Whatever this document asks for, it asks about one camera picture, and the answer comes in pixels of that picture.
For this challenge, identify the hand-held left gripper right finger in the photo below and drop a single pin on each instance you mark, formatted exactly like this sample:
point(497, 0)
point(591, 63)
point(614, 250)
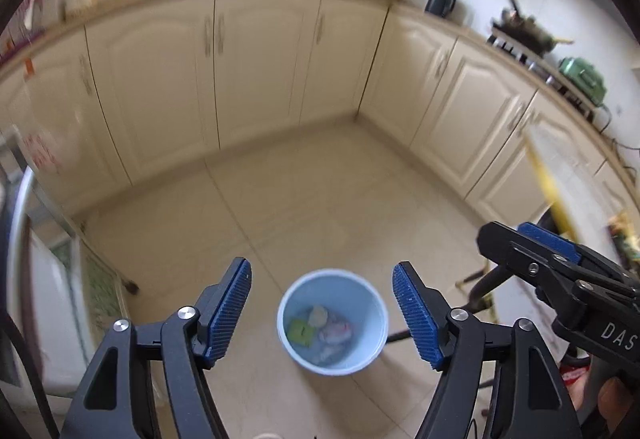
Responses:
point(415, 314)

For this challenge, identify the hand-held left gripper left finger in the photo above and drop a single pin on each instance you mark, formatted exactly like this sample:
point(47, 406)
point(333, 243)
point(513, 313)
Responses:
point(230, 314)

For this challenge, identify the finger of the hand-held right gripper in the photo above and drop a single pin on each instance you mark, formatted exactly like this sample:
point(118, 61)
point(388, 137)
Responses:
point(550, 239)
point(500, 244)

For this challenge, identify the light blue plastic bin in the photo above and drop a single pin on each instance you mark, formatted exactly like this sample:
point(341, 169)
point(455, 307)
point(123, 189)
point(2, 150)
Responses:
point(362, 314)

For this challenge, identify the person's right hand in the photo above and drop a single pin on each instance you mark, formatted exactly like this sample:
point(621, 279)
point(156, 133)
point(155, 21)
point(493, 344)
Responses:
point(619, 404)

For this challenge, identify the black metal table leg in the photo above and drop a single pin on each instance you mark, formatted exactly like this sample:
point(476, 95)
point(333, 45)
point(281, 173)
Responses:
point(480, 286)

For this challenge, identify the green packet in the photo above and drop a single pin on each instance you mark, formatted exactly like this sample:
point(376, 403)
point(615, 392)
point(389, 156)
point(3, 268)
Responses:
point(300, 331)

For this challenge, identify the red and white wrapper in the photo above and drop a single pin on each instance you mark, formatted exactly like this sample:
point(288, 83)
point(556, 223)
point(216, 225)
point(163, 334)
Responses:
point(336, 331)

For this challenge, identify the beige crumpled paper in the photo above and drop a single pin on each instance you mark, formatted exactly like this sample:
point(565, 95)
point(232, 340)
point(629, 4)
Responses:
point(317, 315)

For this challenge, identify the clear plastic wrapper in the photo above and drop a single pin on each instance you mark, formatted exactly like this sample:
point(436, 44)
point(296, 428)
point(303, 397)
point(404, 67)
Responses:
point(325, 354)

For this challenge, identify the green electric grill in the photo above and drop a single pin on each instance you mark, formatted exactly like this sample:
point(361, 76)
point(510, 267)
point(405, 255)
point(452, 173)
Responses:
point(582, 76)

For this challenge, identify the gas stove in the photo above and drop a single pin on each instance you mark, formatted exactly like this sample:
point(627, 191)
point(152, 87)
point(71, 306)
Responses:
point(525, 59)

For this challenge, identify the green wok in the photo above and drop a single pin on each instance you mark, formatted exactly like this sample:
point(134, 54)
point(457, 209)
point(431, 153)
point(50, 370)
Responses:
point(532, 35)

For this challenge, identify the black frying pan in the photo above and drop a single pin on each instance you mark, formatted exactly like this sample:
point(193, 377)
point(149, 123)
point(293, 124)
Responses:
point(512, 4)

